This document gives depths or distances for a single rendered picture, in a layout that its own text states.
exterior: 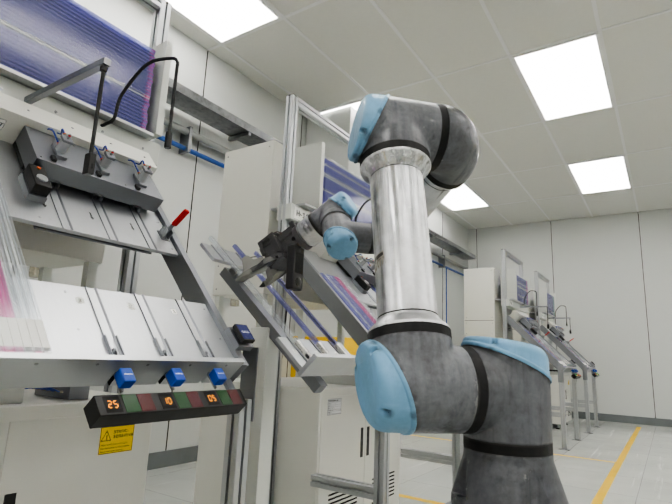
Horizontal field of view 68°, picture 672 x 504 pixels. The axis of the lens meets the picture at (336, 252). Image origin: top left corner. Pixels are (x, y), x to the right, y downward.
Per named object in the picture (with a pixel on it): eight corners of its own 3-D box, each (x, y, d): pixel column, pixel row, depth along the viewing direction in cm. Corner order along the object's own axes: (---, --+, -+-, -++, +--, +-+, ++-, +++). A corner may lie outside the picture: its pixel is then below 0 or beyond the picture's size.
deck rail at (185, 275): (232, 382, 116) (248, 365, 114) (226, 382, 114) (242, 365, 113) (135, 195, 153) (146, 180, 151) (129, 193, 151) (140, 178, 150)
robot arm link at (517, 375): (575, 446, 64) (569, 339, 66) (480, 446, 61) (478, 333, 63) (519, 431, 75) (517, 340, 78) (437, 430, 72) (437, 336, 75)
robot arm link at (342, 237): (376, 237, 114) (367, 213, 123) (328, 233, 111) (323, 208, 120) (368, 265, 118) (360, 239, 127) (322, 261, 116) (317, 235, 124)
